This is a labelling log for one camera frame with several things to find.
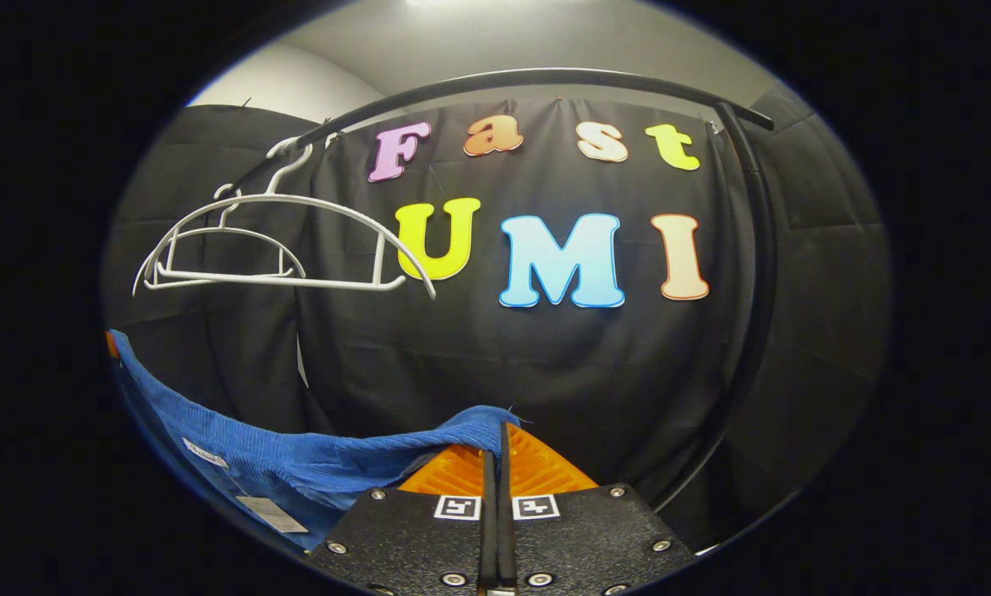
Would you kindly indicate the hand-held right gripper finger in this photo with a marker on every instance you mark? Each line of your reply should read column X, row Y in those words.
column 505, row 513
column 487, row 513

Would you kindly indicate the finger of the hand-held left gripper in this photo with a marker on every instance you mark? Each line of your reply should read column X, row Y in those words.
column 111, row 344

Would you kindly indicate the white clothes hanger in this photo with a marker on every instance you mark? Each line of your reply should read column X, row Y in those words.
column 230, row 229
column 338, row 205

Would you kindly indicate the black clothes rack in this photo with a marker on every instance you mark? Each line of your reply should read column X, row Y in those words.
column 545, row 76

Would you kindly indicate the black backdrop cloth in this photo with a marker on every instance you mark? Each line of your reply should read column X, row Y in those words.
column 545, row 364

